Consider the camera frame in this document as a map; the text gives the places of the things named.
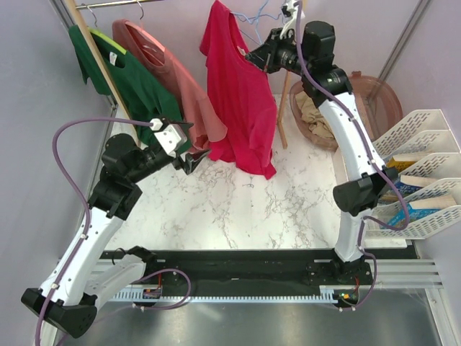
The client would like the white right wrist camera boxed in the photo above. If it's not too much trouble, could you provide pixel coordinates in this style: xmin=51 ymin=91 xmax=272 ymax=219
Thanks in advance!
xmin=279 ymin=0 xmax=303 ymax=39

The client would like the yellow blue book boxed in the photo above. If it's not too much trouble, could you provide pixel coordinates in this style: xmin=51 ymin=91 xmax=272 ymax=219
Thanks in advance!
xmin=386 ymin=152 xmax=429 ymax=172

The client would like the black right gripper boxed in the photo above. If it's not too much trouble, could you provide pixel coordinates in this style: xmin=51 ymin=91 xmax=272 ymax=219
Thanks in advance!
xmin=245 ymin=27 xmax=311 ymax=77

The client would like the blue cover book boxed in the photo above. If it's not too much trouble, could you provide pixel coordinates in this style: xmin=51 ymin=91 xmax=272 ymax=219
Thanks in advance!
xmin=378 ymin=175 xmax=437 ymax=205

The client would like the light blue wire hanger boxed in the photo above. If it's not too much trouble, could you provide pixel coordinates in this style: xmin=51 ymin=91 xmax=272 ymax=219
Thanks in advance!
xmin=260 ymin=0 xmax=286 ymax=20
xmin=231 ymin=1 xmax=267 ymax=45

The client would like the green t shirt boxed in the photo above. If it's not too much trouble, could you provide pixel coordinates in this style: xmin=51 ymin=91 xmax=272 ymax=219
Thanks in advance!
xmin=68 ymin=25 xmax=192 ymax=152

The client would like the salmon pink t shirt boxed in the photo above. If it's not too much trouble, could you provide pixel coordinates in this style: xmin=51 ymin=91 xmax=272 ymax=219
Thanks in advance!
xmin=112 ymin=19 xmax=227 ymax=150

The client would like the wooden clothes rack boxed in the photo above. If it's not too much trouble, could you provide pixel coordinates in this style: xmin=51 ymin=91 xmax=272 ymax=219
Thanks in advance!
xmin=61 ymin=1 xmax=290 ymax=149

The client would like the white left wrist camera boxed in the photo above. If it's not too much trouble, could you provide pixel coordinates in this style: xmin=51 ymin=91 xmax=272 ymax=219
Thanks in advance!
xmin=150 ymin=118 xmax=188 ymax=157

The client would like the white slotted cable duct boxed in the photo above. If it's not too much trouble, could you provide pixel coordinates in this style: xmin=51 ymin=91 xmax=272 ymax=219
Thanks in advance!
xmin=109 ymin=285 xmax=358 ymax=304

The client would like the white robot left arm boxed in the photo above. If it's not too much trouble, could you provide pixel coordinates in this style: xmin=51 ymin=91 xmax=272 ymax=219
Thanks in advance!
xmin=21 ymin=117 xmax=208 ymax=338

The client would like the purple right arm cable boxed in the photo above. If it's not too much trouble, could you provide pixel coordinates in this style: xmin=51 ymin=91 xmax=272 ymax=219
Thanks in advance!
xmin=293 ymin=0 xmax=411 ymax=314

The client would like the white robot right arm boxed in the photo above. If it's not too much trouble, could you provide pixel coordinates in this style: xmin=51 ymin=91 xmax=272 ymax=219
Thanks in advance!
xmin=246 ymin=21 xmax=398 ymax=284

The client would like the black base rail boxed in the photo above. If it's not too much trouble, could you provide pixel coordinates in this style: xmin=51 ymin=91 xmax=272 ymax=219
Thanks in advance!
xmin=97 ymin=249 xmax=372 ymax=289

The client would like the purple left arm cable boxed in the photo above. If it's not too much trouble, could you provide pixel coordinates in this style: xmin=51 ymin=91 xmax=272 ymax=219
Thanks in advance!
xmin=34 ymin=117 xmax=192 ymax=346

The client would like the magenta t shirt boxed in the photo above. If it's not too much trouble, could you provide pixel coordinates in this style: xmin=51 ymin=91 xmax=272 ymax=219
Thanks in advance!
xmin=200 ymin=1 xmax=277 ymax=179

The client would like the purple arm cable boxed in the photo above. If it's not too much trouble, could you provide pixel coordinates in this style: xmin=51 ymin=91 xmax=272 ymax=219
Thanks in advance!
xmin=293 ymin=0 xmax=411 ymax=314
xmin=34 ymin=117 xmax=192 ymax=346

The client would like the light blue book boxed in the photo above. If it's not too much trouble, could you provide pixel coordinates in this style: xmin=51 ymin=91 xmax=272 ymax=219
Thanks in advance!
xmin=387 ymin=195 xmax=457 ymax=228

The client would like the white plastic file organizer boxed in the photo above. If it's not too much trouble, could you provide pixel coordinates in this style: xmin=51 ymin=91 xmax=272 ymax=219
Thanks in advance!
xmin=365 ymin=110 xmax=460 ymax=240

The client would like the beige crumpled garment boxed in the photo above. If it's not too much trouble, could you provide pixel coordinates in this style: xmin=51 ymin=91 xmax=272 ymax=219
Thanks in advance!
xmin=295 ymin=92 xmax=335 ymax=140

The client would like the pink translucent laundry basket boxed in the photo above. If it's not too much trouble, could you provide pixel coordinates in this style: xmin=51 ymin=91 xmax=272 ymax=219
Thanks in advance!
xmin=290 ymin=71 xmax=403 ymax=151

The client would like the silver hanger under green shirt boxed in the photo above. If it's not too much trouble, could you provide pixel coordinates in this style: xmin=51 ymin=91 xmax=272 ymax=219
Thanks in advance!
xmin=86 ymin=5 xmax=98 ymax=28

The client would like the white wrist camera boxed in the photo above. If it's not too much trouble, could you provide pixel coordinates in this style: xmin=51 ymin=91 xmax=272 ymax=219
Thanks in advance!
xmin=279 ymin=0 xmax=303 ymax=39
xmin=150 ymin=118 xmax=188 ymax=157

